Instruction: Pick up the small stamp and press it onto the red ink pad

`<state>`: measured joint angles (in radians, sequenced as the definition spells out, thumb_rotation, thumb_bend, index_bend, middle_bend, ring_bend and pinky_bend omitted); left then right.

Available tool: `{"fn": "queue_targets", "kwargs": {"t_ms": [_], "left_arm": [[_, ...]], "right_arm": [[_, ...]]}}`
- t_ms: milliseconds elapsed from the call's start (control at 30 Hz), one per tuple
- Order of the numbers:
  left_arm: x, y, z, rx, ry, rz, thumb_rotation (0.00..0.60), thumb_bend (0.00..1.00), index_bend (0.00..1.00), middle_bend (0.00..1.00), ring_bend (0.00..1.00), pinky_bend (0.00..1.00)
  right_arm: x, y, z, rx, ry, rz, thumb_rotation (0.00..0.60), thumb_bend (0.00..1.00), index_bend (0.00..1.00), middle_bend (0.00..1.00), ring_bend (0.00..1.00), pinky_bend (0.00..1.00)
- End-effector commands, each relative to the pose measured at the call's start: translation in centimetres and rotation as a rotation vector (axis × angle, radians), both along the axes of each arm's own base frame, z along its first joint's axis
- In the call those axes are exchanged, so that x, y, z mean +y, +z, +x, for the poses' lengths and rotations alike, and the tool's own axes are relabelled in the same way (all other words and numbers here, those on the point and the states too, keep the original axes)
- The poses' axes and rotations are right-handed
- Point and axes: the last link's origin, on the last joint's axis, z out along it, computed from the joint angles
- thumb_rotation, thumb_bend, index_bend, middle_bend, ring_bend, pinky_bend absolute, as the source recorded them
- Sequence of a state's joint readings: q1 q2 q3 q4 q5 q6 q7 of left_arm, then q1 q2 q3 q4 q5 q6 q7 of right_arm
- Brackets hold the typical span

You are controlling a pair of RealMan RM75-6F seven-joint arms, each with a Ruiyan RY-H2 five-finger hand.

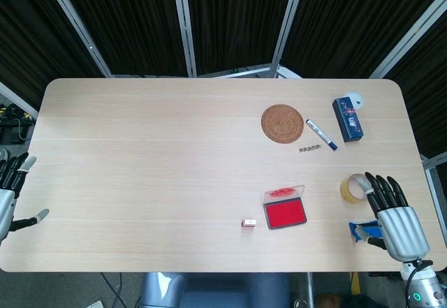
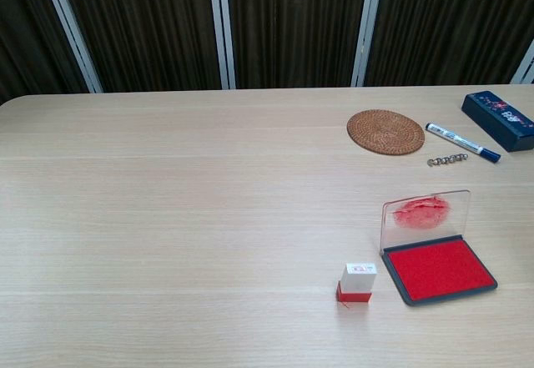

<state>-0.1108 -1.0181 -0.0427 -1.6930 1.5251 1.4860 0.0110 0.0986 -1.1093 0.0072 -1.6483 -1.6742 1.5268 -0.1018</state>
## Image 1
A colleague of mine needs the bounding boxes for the metal pole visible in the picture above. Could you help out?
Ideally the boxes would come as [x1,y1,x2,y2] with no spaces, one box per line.
[305,272,316,308]

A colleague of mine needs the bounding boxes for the white metal frame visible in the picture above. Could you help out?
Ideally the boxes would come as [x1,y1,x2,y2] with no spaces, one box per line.
[421,154,447,246]

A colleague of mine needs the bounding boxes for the dark blue patterned box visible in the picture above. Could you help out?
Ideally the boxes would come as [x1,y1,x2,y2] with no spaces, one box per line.
[331,95,367,143]

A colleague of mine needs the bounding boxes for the yellowish tape roll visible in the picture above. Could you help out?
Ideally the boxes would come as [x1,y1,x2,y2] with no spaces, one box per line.
[339,173,372,205]

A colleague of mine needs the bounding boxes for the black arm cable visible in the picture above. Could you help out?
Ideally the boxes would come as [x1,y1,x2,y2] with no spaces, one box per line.
[404,261,422,300]

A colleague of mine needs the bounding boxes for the black yellow floor equipment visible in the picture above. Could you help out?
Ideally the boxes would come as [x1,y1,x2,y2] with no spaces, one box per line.
[0,101,36,144]

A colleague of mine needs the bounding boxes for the round woven rattan coaster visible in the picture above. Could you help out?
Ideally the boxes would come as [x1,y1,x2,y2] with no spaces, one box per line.
[261,103,304,145]

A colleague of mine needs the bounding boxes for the blue floor cable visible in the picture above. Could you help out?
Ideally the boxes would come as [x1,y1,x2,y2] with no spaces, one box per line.
[101,272,124,308]

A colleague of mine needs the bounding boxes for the blue snack packet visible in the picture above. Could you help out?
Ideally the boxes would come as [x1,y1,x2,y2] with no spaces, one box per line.
[348,219,380,244]

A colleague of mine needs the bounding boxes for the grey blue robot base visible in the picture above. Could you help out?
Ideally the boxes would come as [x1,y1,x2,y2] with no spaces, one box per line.
[139,272,291,308]

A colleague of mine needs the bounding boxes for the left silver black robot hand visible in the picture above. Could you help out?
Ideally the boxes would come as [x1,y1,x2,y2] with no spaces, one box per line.
[0,152,50,249]

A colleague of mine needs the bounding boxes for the black fabric partition panel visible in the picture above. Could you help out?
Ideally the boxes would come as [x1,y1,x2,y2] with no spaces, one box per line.
[0,0,112,120]
[275,0,447,78]
[45,0,196,78]
[177,0,305,78]
[369,0,447,159]

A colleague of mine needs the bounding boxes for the red ink pad case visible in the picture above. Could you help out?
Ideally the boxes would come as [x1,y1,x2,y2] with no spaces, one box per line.
[263,184,308,231]

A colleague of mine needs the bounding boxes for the white round disc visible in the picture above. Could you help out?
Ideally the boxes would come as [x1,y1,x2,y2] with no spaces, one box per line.
[344,91,365,110]

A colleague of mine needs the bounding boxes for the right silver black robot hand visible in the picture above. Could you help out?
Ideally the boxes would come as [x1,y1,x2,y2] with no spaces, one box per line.
[355,171,431,263]

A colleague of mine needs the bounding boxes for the white blue marker pen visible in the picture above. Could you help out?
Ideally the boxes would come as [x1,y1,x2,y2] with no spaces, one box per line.
[305,118,339,152]

